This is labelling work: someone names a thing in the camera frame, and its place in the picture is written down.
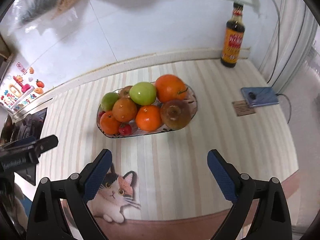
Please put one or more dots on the blue smartphone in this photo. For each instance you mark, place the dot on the blue smartphone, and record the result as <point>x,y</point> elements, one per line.
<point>259,96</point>

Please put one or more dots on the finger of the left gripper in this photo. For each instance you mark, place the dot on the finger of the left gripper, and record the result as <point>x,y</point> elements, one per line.
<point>40,145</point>
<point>18,143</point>

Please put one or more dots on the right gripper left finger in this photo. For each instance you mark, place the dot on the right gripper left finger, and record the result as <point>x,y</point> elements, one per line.
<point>46,218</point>

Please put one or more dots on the floral oval plate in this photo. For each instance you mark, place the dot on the floral oval plate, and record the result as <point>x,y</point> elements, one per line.
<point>190,99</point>

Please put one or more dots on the large orange with stem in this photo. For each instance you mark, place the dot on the large orange with stem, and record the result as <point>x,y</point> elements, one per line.
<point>170,87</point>

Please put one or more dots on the small left tangerine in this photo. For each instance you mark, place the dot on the small left tangerine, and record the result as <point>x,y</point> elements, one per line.
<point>109,124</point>

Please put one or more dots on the gloved left hand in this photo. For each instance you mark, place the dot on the gloved left hand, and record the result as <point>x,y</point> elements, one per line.
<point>11,196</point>

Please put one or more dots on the brown label patch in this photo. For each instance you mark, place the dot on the brown label patch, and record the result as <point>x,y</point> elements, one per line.
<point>242,108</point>

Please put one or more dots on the striped cat placemat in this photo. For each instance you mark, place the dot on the striped cat placemat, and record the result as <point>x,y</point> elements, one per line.
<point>178,196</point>

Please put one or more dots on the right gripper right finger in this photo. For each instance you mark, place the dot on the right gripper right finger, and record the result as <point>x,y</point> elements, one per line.
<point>271,219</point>

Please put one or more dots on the middle tangerine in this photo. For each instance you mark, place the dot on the middle tangerine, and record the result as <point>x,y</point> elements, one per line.
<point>148,118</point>

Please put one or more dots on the small red-brown apple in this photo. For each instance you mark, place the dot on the small red-brown apple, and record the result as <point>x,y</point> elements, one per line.
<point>125,92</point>

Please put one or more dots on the green apple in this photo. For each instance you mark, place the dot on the green apple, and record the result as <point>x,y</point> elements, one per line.
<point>143,93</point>
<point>108,101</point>

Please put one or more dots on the dark rough orange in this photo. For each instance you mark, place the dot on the dark rough orange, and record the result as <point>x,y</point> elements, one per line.
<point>124,110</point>

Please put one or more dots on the cherry tomato with stem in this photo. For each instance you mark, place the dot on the cherry tomato with stem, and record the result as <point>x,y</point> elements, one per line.
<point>125,129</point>

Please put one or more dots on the colourful wall stickers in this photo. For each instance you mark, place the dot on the colourful wall stickers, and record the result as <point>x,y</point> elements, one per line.
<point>20,87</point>

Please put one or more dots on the large dark red apple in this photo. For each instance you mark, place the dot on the large dark red apple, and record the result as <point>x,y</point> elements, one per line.
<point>175,114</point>

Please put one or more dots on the soy sauce bottle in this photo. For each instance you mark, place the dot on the soy sauce bottle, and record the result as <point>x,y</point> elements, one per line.
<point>233,37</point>

